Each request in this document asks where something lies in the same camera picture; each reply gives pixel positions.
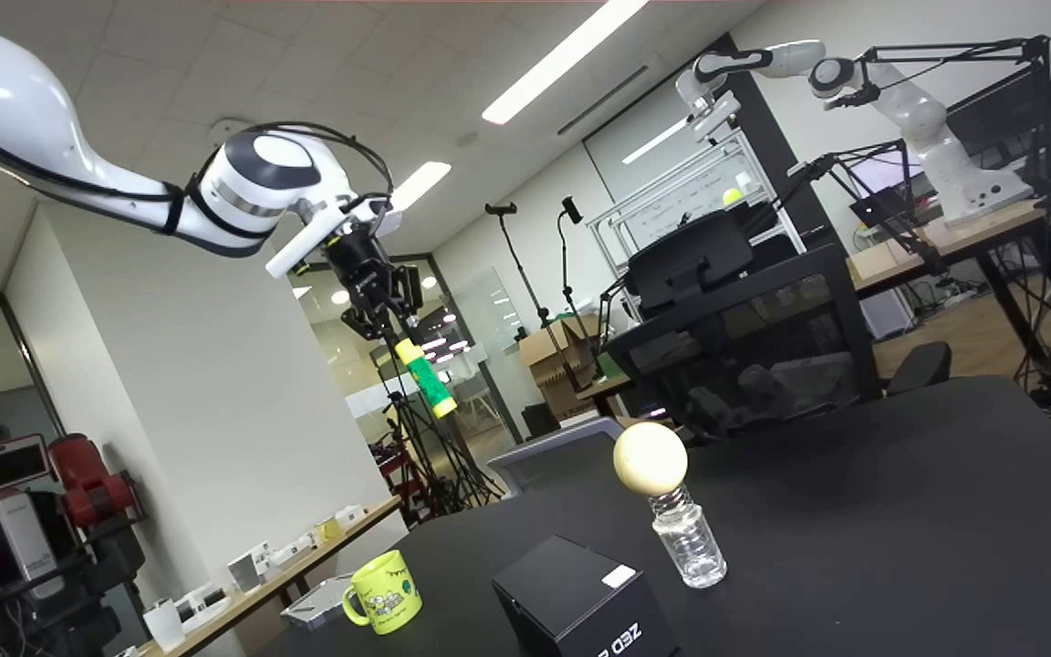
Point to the pale yellow ball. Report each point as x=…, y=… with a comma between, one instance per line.
x=649, y=456

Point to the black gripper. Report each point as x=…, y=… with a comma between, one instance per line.
x=365, y=276

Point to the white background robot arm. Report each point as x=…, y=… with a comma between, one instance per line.
x=878, y=92

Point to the wooden desk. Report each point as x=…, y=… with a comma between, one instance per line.
x=983, y=239

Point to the red background robot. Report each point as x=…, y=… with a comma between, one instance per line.
x=28, y=512

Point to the short ceiling light strip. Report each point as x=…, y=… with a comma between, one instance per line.
x=419, y=182

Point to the black cardboard box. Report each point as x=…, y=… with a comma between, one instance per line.
x=585, y=602

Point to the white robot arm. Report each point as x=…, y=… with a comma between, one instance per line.
x=124, y=168

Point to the black mesh cart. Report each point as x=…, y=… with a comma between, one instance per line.
x=738, y=331

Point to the clear plastic bottle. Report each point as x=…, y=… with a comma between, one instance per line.
x=688, y=536

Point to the long ceiling light strip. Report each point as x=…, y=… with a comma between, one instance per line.
x=563, y=59

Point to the yellow-green printed mug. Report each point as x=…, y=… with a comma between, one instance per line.
x=380, y=592

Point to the grey framed panel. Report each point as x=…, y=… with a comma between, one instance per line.
x=550, y=453

